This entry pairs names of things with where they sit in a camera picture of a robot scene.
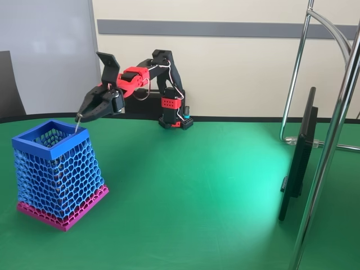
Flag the green table cloth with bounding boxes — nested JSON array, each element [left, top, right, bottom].
[[0, 112, 360, 270]]

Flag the chrome tube stand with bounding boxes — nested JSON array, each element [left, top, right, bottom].
[[279, 0, 360, 270]]

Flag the black plastic case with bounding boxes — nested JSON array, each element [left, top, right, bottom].
[[123, 89, 165, 115]]

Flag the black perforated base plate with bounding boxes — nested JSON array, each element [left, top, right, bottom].
[[158, 114, 195, 131]]

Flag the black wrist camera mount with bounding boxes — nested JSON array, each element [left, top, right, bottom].
[[96, 51, 121, 88]]

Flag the grey wall rail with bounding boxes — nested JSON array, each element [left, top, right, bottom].
[[97, 19, 358, 40]]

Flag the blue and pink lattice basket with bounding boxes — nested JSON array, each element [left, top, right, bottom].
[[11, 119, 110, 232]]

